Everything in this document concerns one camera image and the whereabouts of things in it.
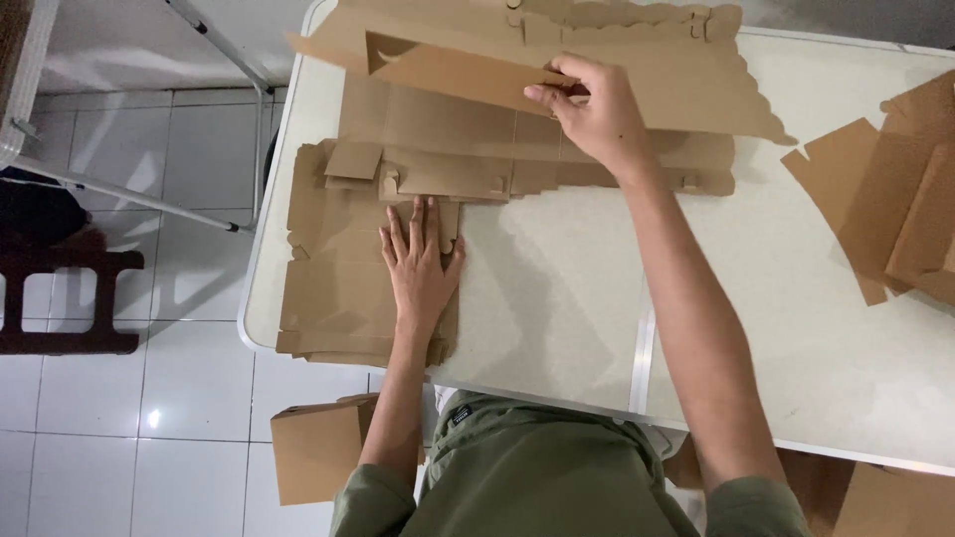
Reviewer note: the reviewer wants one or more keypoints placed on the dark wooden stool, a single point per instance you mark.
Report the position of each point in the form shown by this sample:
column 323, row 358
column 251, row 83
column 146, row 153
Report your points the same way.
column 67, row 298

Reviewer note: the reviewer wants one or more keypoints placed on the long unfolded cardboard box blank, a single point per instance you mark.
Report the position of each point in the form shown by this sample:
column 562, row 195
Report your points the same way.
column 448, row 123

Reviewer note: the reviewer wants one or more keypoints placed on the stack of cardboard blanks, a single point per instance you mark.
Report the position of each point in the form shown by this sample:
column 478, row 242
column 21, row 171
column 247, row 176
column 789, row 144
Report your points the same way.
column 336, row 298

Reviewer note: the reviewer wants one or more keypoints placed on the die-cut brown cardboard sheet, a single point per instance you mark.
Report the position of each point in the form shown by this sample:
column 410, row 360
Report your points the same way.
column 671, row 82

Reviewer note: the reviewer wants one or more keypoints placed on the partly folded cardboard blank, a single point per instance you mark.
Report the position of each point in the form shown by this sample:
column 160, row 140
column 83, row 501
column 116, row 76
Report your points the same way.
column 843, row 194

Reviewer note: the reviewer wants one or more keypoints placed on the half-assembled brown cardboard box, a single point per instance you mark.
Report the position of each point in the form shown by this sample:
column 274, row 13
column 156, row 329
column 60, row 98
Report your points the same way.
column 925, row 194

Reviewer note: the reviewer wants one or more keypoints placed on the brown cardboard carton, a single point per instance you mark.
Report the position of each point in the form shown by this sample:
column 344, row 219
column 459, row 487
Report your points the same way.
column 817, row 485
column 895, row 503

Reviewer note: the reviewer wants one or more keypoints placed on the person's left hand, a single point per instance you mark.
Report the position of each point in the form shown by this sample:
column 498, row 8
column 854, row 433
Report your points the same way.
column 419, row 277

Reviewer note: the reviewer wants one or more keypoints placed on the olive green shirt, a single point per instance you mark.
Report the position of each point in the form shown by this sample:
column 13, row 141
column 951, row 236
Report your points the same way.
column 537, row 477

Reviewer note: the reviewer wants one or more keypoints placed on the black bag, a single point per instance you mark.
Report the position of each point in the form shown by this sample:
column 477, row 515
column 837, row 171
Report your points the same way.
column 37, row 212

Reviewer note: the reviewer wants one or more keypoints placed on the person's right hand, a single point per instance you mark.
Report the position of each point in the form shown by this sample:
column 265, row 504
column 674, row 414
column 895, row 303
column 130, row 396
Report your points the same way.
column 604, row 119

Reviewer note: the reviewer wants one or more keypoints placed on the white metal rack frame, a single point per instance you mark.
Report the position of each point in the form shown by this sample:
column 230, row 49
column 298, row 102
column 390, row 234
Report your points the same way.
column 134, row 196

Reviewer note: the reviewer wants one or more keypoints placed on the closed brown cardboard box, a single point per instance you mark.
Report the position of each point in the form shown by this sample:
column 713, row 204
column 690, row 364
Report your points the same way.
column 321, row 451

